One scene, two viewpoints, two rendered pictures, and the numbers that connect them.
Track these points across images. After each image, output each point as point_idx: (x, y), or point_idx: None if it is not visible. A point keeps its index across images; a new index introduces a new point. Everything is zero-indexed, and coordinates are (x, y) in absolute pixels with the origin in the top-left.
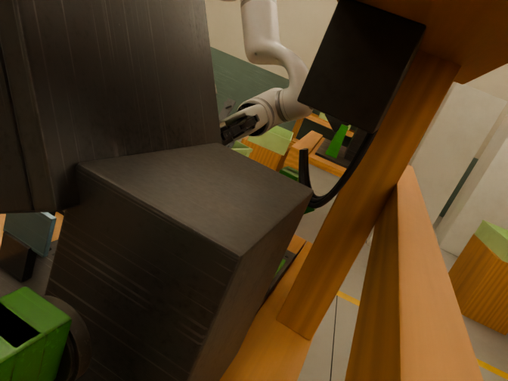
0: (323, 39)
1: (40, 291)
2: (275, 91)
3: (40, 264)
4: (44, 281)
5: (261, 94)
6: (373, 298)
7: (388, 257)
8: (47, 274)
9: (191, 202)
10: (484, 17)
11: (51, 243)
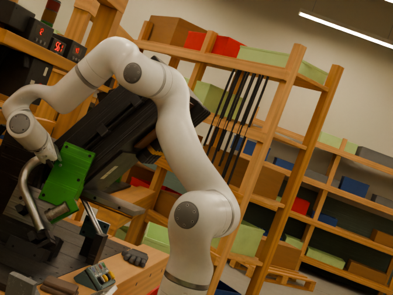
0: (47, 81)
1: (71, 250)
2: (33, 115)
3: (80, 257)
4: (73, 252)
5: (40, 124)
6: (6, 124)
7: (2, 116)
8: (74, 254)
9: (53, 139)
10: None
11: (85, 264)
